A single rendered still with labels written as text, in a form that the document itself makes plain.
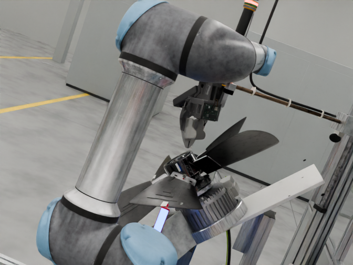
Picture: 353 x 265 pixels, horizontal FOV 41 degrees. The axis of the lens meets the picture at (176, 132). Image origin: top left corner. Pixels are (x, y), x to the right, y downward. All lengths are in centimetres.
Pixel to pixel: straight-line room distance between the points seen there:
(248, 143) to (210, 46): 81
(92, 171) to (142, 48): 24
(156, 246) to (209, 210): 80
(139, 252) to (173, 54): 35
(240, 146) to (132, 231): 81
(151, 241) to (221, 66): 34
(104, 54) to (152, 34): 816
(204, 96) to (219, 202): 47
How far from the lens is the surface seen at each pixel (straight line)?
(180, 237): 165
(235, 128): 189
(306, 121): 714
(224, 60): 85
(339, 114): 196
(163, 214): 131
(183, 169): 167
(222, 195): 168
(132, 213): 172
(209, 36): 85
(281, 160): 720
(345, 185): 205
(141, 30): 87
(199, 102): 134
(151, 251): 86
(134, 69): 87
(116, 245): 88
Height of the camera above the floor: 164
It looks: 11 degrees down
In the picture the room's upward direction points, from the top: 21 degrees clockwise
